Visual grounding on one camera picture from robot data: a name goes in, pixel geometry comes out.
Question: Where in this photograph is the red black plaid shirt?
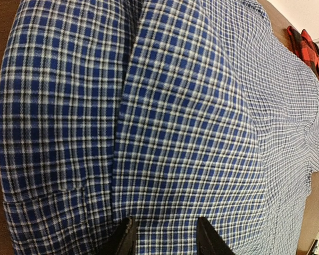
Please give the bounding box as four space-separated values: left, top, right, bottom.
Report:
287 26 319 80

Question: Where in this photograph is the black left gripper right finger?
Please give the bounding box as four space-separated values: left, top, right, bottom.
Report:
196 217 235 255

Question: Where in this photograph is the blue small-check long sleeve shirt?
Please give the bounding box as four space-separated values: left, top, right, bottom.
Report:
0 1 319 254

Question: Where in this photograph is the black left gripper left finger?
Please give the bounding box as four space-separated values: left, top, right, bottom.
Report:
97 216 138 255

